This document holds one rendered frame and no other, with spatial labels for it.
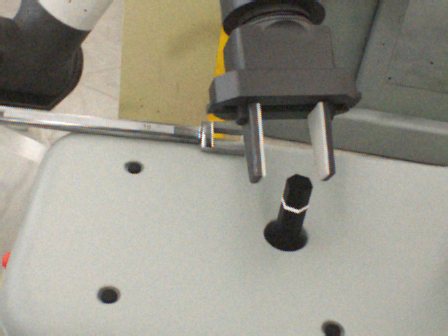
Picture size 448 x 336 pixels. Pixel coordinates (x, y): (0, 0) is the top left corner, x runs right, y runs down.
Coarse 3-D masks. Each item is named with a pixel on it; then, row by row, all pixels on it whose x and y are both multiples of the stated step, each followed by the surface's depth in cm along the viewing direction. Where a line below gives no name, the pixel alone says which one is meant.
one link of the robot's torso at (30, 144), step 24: (0, 144) 109; (24, 144) 111; (48, 144) 120; (0, 168) 110; (24, 168) 111; (0, 192) 110; (24, 192) 111; (0, 216) 111; (0, 240) 112; (0, 264) 114
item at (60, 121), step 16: (0, 112) 77; (16, 112) 77; (32, 112) 78; (48, 112) 78; (48, 128) 77; (64, 128) 77; (80, 128) 77; (96, 128) 77; (112, 128) 77; (128, 128) 78; (144, 128) 78; (160, 128) 78; (176, 128) 79; (192, 128) 79; (208, 128) 79; (224, 128) 79; (240, 128) 80; (208, 144) 77; (224, 144) 78; (240, 144) 78
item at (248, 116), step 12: (240, 108) 69; (252, 108) 68; (240, 120) 69; (252, 120) 68; (252, 132) 68; (252, 144) 67; (252, 156) 67; (252, 168) 67; (264, 168) 67; (252, 180) 68
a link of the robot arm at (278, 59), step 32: (224, 0) 71; (256, 0) 69; (288, 0) 69; (320, 0) 70; (256, 32) 69; (288, 32) 69; (320, 32) 70; (224, 64) 72; (256, 64) 68; (288, 64) 69; (320, 64) 69; (224, 96) 67; (256, 96) 67; (288, 96) 68; (320, 96) 68; (352, 96) 70
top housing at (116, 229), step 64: (64, 192) 72; (128, 192) 72; (192, 192) 73; (256, 192) 74; (320, 192) 75; (384, 192) 77; (64, 256) 66; (128, 256) 67; (192, 256) 68; (256, 256) 69; (320, 256) 70; (384, 256) 71; (0, 320) 66; (64, 320) 62; (128, 320) 63; (192, 320) 63; (256, 320) 64; (320, 320) 65; (384, 320) 66
